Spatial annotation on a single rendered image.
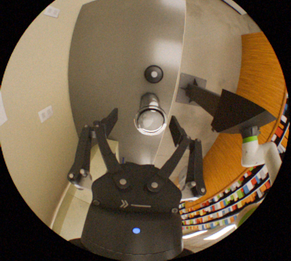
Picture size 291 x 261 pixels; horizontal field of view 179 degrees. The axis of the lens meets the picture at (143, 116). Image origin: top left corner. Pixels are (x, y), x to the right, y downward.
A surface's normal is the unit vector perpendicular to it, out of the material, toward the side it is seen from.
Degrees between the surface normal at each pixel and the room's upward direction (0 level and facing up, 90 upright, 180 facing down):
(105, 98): 0
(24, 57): 90
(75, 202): 90
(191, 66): 0
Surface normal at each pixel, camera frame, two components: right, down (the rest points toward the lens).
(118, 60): -0.07, 0.44
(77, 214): 0.14, -0.89
